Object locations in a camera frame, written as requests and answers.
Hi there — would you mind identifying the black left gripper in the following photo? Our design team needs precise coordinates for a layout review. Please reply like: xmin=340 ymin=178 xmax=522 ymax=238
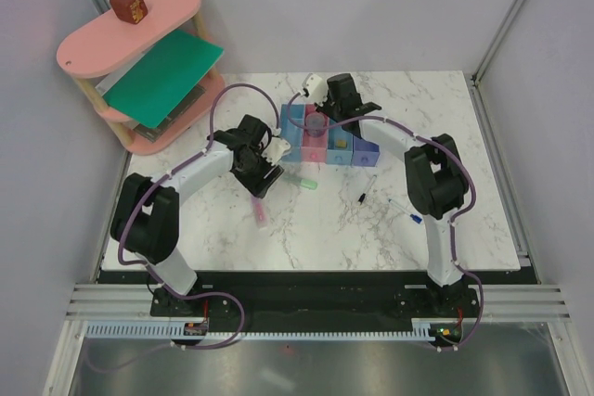
xmin=233 ymin=147 xmax=284 ymax=199

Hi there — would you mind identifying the small blue cup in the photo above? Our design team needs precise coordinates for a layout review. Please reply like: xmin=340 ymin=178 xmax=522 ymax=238
xmin=304 ymin=111 xmax=326 ymax=138

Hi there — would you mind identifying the pink highlighter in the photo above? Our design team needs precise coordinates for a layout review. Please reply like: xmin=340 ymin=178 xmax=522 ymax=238
xmin=252 ymin=197 xmax=267 ymax=228

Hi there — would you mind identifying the light blue plastic bin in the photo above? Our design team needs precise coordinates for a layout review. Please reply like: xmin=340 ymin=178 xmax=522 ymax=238
xmin=326 ymin=126 xmax=354 ymax=165

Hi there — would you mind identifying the pink plastic bin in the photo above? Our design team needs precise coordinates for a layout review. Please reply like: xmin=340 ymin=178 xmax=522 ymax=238
xmin=301 ymin=104 xmax=329 ymax=163

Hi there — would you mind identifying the purple blue plastic bin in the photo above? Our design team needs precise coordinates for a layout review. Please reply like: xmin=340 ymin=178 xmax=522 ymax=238
xmin=352 ymin=136 xmax=380 ymax=168

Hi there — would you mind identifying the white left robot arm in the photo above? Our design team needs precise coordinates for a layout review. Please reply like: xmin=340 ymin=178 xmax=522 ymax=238
xmin=110 ymin=115 xmax=291 ymax=316

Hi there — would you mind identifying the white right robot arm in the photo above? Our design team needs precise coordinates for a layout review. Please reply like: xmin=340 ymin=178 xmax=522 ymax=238
xmin=303 ymin=73 xmax=476 ymax=316

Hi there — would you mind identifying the green board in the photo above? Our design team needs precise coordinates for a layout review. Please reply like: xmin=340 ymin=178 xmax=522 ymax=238
xmin=103 ymin=30 xmax=224 ymax=128

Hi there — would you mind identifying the blue capped white marker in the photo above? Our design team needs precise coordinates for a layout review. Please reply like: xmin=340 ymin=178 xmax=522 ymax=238
xmin=388 ymin=199 xmax=422 ymax=224

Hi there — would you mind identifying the pink two-tier shelf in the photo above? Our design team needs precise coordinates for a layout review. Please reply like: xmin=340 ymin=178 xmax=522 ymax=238
xmin=56 ymin=0 xmax=225 ymax=155

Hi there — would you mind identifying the brown wooden cube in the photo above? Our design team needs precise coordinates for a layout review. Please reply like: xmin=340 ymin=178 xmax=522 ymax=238
xmin=110 ymin=0 xmax=149 ymax=25

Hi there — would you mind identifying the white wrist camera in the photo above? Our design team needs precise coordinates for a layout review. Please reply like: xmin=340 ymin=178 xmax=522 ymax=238
xmin=262 ymin=136 xmax=291 ymax=165
xmin=302 ymin=73 xmax=328 ymax=104

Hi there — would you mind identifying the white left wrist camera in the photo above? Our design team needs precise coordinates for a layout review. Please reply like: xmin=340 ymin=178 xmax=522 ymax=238
xmin=262 ymin=136 xmax=291 ymax=165

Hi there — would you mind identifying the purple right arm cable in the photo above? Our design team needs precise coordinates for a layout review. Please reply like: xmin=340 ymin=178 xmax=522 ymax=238
xmin=285 ymin=92 xmax=486 ymax=353

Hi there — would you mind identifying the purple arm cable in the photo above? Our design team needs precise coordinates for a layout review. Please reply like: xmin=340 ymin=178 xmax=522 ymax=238
xmin=85 ymin=83 xmax=284 ymax=374
xmin=285 ymin=92 xmax=486 ymax=353

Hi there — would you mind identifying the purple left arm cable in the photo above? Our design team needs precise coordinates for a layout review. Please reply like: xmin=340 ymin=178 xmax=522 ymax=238
xmin=85 ymin=83 xmax=284 ymax=374

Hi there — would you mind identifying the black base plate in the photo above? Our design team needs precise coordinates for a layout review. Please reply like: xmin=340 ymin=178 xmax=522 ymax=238
xmin=95 ymin=269 xmax=542 ymax=337

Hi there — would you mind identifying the aluminium frame rail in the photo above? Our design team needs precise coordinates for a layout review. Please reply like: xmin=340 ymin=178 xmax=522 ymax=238
xmin=466 ymin=0 xmax=556 ymax=284

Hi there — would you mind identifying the white slotted cable duct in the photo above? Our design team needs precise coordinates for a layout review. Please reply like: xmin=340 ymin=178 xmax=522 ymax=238
xmin=84 ymin=320 xmax=443 ymax=341

